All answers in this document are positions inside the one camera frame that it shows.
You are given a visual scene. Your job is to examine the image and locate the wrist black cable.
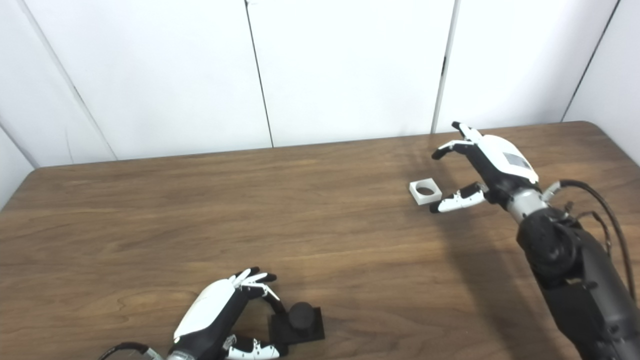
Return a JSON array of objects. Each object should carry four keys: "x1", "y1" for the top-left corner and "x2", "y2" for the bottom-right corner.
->
[
  {"x1": 542, "y1": 179, "x2": 637, "y2": 306},
  {"x1": 97, "y1": 341, "x2": 166, "y2": 360}
]

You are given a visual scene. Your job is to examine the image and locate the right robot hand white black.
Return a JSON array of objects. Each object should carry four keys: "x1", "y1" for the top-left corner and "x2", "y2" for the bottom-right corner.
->
[{"x1": 430, "y1": 121, "x2": 541, "y2": 214}]

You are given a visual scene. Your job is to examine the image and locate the black peg with square base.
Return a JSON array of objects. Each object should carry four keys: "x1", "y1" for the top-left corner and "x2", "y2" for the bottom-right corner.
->
[{"x1": 268, "y1": 302, "x2": 326, "y2": 345}]

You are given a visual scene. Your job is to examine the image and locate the thin black right arm wire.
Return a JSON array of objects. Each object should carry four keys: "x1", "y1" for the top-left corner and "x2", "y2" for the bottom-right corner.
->
[{"x1": 564, "y1": 201, "x2": 614, "y2": 257}]

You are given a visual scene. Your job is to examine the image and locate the white square piece with hole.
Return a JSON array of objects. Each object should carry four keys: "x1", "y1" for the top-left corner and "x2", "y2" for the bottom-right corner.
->
[{"x1": 409, "y1": 177, "x2": 444, "y2": 206}]

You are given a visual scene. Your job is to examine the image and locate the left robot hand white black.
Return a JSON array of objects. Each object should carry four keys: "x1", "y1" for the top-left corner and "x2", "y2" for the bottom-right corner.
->
[{"x1": 170, "y1": 267, "x2": 290, "y2": 360}]

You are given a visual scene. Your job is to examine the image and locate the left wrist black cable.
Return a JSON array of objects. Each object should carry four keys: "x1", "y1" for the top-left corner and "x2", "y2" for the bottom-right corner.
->
[{"x1": 97, "y1": 341, "x2": 166, "y2": 360}]

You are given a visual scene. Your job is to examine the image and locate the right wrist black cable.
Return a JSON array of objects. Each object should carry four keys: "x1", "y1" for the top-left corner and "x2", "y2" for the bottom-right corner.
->
[{"x1": 542, "y1": 179, "x2": 637, "y2": 306}]

